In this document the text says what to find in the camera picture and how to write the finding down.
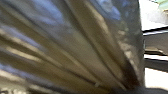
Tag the white trash bag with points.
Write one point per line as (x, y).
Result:
(66, 46)

